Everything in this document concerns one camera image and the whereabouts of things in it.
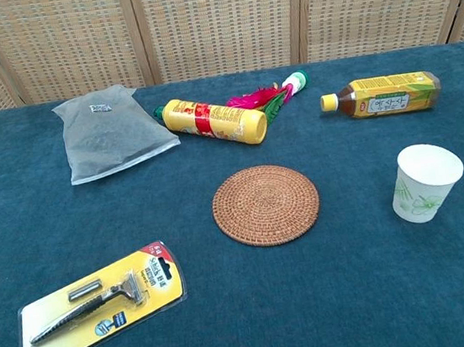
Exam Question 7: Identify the brown round woven coaster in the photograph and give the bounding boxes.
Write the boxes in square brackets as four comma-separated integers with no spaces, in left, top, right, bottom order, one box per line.
[208,158,324,252]

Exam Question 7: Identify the small white paper cup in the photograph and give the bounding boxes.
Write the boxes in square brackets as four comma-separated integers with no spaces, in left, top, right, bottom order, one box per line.
[385,139,464,227]

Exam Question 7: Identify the yellow cylindrical bottle red label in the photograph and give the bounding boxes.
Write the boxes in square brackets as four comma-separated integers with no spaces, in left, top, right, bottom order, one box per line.
[151,87,271,157]

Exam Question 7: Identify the colourful feather shuttlecock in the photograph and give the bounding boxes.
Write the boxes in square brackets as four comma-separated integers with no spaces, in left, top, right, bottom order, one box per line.
[222,69,315,132]

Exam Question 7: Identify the dark teal table cloth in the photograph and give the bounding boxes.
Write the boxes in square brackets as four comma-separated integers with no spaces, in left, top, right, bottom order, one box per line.
[0,41,464,347]

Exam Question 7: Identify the grey translucent plastic pouch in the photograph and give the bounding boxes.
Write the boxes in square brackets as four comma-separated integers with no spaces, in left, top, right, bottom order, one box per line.
[49,76,185,187]

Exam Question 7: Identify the woven rattan folding screen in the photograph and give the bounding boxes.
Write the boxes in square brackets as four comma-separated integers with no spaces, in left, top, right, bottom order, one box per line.
[0,0,464,114]

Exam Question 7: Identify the tea bottle yellow cap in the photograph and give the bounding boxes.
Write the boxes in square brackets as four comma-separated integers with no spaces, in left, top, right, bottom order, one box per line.
[318,69,444,124]

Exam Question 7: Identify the yellow razor blister pack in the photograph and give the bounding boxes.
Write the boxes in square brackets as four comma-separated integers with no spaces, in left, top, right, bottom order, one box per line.
[4,238,195,347]

